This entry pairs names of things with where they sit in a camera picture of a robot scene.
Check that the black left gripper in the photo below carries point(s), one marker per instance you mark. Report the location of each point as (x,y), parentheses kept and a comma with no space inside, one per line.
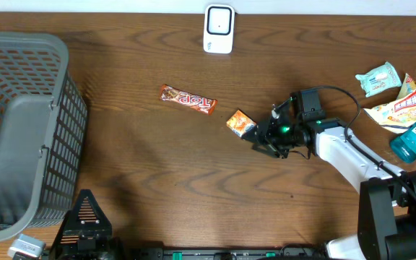
(99,239)

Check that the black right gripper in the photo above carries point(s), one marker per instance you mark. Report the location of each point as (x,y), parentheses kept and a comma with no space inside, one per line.
(263,136)

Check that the small orange snack packet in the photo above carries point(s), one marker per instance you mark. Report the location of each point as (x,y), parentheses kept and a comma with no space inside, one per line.
(239,123)

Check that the red Top chocolate bar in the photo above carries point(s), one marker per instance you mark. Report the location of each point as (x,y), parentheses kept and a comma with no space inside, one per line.
(198,103)

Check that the light teal snack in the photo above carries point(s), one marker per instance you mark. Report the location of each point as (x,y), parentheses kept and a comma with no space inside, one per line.
(379,79)

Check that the teal mouthwash bottle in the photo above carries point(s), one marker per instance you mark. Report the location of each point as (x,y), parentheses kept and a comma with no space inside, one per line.
(404,146)

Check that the cream snack bag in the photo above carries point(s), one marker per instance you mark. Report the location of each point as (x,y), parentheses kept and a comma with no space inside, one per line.
(399,115)

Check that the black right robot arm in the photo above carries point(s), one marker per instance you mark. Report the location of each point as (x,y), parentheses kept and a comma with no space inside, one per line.
(386,222)

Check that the white barcode scanner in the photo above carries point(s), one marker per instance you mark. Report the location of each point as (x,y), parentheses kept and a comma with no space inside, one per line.
(219,21)

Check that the grey plastic mesh basket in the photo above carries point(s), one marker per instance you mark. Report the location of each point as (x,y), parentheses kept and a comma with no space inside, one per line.
(43,121)

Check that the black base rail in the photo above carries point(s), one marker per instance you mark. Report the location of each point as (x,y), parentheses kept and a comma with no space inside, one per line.
(285,252)

